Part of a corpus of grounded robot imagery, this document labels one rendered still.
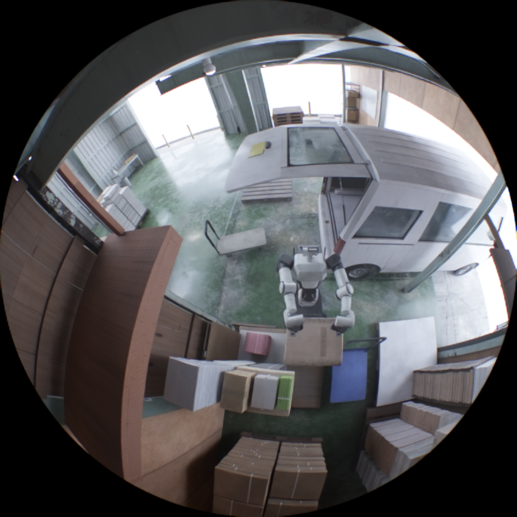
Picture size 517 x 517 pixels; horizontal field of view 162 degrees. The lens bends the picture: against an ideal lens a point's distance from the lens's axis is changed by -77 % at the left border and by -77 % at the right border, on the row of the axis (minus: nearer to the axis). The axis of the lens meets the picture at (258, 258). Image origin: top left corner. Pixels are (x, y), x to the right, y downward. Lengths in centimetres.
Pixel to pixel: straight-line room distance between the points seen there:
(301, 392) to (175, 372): 186
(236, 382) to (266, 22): 137
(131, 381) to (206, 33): 75
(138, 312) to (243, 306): 242
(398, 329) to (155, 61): 312
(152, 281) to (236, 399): 91
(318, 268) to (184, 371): 115
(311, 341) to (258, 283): 165
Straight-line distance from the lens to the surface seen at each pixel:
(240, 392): 123
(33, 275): 95
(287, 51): 134
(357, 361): 259
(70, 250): 95
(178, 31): 34
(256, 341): 225
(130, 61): 38
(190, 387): 105
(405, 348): 301
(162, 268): 63
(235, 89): 496
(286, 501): 249
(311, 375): 259
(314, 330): 158
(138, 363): 61
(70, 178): 80
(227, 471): 212
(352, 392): 263
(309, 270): 143
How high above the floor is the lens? 266
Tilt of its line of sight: 57 degrees down
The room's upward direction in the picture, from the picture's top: 22 degrees counter-clockwise
